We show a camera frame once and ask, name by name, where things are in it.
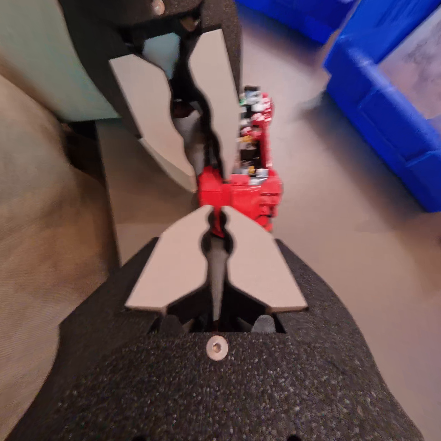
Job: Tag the blue plastic bin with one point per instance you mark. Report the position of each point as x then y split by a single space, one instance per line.
293 17
379 113

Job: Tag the person's beige pants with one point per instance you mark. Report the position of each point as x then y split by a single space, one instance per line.
44 224

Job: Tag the grey desk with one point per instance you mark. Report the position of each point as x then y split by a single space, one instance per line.
327 241

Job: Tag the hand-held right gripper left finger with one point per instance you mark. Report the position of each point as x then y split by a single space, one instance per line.
172 265

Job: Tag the red toy brick car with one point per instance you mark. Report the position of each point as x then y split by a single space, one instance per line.
248 196

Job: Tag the person's left forearm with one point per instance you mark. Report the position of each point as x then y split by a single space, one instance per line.
41 62

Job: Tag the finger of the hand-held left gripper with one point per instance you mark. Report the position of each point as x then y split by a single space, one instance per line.
220 89
148 106

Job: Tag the white printed paper bag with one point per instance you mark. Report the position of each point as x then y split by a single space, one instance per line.
417 62

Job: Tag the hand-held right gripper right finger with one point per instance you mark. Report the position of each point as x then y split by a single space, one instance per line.
265 265

